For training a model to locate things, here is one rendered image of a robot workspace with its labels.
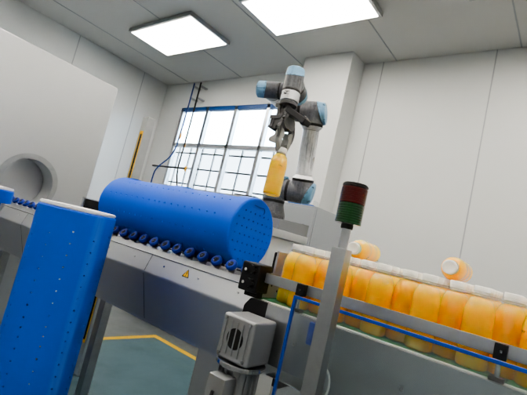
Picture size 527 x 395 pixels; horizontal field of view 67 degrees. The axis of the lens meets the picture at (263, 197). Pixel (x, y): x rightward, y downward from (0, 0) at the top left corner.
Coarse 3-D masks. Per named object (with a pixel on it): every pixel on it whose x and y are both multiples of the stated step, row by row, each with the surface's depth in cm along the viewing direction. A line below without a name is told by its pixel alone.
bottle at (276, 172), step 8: (280, 152) 153; (272, 160) 152; (280, 160) 151; (272, 168) 151; (280, 168) 150; (272, 176) 150; (280, 176) 150; (264, 184) 152; (272, 184) 149; (280, 184) 150; (264, 192) 150; (272, 192) 149; (280, 192) 151
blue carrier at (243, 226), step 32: (128, 192) 187; (160, 192) 176; (192, 192) 169; (128, 224) 184; (160, 224) 169; (192, 224) 157; (224, 224) 147; (256, 224) 158; (224, 256) 150; (256, 256) 161
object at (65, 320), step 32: (32, 224) 145; (64, 224) 141; (96, 224) 146; (32, 256) 140; (64, 256) 140; (96, 256) 149; (32, 288) 138; (64, 288) 140; (96, 288) 155; (32, 320) 137; (64, 320) 141; (0, 352) 137; (32, 352) 136; (64, 352) 143; (0, 384) 134; (32, 384) 136; (64, 384) 146
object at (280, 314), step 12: (252, 300) 122; (264, 300) 122; (252, 312) 121; (264, 312) 119; (276, 312) 117; (288, 312) 114; (276, 324) 116; (276, 336) 115; (276, 348) 114; (276, 360) 113; (276, 372) 119
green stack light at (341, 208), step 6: (342, 204) 95; (348, 204) 94; (354, 204) 93; (336, 210) 97; (342, 210) 94; (348, 210) 93; (354, 210) 93; (360, 210) 94; (336, 216) 95; (342, 216) 94; (348, 216) 93; (354, 216) 93; (360, 216) 94; (336, 222) 98; (342, 222) 95; (348, 222) 93; (354, 222) 93; (360, 222) 94
